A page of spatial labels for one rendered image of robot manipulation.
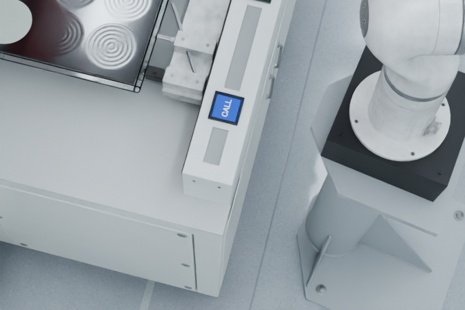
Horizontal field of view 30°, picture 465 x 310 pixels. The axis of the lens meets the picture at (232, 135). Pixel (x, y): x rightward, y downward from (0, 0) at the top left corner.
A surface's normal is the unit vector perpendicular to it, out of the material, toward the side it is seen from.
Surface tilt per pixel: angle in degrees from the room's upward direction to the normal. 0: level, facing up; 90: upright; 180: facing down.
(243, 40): 0
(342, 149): 90
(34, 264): 0
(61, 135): 0
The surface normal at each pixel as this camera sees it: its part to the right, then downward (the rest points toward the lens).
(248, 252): 0.03, -0.34
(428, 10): 0.01, 0.03
